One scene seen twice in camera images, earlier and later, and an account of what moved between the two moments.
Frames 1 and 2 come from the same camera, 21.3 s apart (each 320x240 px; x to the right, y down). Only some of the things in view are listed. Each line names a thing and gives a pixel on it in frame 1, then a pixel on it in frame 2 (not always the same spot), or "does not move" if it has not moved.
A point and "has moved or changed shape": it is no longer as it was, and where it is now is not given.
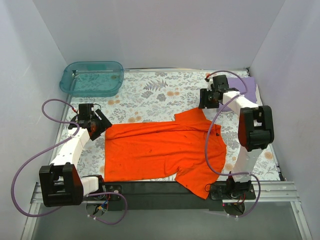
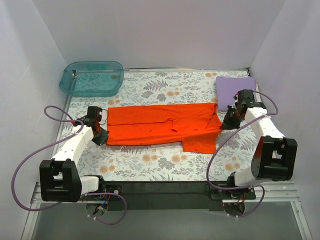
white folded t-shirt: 258,96 does not move
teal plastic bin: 92,79 does not move
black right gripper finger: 205,99 to 231,121
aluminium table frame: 281,192 does not move
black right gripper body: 204,98 to 230,120
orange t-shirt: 189,150 has moved or changed shape
